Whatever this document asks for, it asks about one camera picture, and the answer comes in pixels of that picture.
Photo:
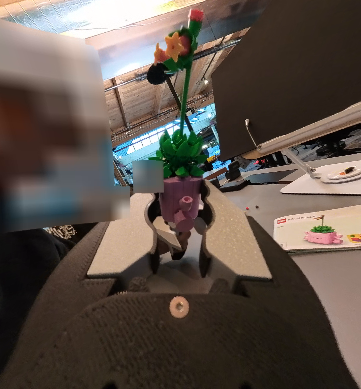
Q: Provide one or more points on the person's black jacket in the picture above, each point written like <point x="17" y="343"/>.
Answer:
<point x="16" y="288"/>

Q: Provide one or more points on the toy brick instruction booklet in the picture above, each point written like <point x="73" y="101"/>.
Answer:
<point x="320" y="225"/>

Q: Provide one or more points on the black pole stand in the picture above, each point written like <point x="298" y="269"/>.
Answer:
<point x="156" y="74"/>

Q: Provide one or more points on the pink toy brick pot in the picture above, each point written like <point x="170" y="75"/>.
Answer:
<point x="174" y="197"/>

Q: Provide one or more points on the black charger dock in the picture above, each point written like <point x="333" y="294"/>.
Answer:
<point x="232" y="170"/>

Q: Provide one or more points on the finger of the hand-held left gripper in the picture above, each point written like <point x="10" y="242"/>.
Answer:
<point x="168" y="234"/>

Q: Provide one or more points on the white book stand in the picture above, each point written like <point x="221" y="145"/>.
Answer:
<point x="320" y="182"/>

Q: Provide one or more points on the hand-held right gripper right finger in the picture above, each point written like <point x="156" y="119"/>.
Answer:
<point x="235" y="243"/>

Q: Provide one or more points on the black power bank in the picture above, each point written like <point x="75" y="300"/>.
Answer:
<point x="233" y="185"/>

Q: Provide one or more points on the person's left hand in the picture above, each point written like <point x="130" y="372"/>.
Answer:
<point x="181" y="243"/>

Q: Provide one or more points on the green toy brick plant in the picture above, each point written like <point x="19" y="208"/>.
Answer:
<point x="183" y="155"/>

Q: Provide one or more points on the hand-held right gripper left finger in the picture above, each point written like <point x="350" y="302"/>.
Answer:
<point x="125" y="243"/>

